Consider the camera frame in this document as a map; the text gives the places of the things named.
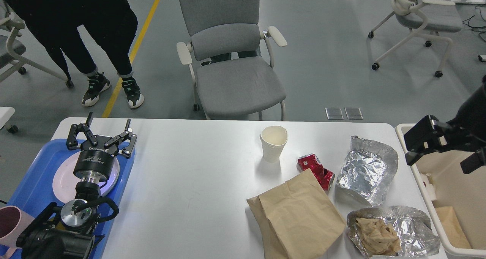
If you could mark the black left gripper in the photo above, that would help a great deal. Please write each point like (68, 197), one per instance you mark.
(95, 160)

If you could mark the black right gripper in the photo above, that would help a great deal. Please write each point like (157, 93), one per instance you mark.
(463, 132)

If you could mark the pink plate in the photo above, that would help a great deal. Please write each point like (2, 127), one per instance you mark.
(64, 181)

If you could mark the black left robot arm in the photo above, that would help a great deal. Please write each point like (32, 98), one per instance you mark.
(71, 230)

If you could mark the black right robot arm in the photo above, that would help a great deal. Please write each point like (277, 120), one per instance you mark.
(475, 105)

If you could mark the beige plastic bin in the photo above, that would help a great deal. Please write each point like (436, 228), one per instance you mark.
(442, 183)

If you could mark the brown paper in bin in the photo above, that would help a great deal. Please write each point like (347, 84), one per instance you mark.
(452, 228)

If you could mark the crumpled aluminium foil sheet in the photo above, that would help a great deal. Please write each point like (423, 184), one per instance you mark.
(368, 170)

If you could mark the foil with brown napkin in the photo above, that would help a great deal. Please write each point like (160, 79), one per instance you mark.
(392, 233)

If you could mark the floor outlet plate right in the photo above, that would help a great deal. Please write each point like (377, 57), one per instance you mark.
(354, 113)

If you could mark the floor outlet plate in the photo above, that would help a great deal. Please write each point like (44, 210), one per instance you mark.
(354, 113)
(334, 114)

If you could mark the pink mug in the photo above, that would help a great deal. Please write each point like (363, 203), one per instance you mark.
(13, 221)

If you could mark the floor outlet plate left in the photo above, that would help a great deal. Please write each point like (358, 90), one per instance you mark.
(334, 114)

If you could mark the white chair left background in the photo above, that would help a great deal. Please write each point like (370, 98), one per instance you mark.
(12, 50)

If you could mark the white chair background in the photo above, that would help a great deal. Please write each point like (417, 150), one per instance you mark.
(12, 50)
(425, 19)

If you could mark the crushed red can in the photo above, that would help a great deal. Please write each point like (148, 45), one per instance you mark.
(324, 176)

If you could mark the person in black clothes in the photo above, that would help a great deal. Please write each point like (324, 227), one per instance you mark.
(111, 23)

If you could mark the white chair right background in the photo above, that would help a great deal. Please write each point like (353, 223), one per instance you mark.
(425, 19)

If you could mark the grey office chair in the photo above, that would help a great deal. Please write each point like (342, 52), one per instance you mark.
(234, 87)

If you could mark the brown paper bag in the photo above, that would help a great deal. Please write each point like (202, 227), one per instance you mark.
(297, 220)

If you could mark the white paper cup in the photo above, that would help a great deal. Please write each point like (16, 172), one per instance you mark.
(273, 140)

